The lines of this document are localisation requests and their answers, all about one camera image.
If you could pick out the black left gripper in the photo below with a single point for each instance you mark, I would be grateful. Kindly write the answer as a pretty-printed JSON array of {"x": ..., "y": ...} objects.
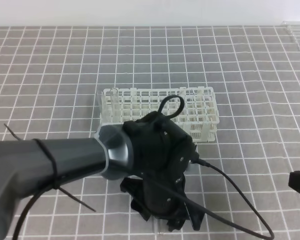
[{"x": 161, "y": 151}]

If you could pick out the grey checkered tablecloth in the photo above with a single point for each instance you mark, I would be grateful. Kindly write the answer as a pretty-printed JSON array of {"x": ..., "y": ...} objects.
[{"x": 48, "y": 79}]

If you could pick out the clear test tube in rack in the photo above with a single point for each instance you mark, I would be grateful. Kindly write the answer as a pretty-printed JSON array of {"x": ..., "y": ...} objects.
[{"x": 115, "y": 105}]

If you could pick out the clear test tube far left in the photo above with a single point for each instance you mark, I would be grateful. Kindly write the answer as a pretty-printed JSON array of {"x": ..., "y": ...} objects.
[{"x": 99, "y": 100}]

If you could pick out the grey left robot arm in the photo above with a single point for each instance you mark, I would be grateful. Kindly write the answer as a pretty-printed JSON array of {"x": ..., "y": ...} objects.
[{"x": 35, "y": 166}]

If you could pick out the clear glass test tube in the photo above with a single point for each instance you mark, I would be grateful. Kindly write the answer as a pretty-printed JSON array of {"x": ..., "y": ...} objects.
[{"x": 156, "y": 226}]

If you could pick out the white plastic test tube rack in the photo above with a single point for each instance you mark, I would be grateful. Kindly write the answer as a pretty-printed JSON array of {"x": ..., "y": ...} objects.
[{"x": 199, "y": 117}]

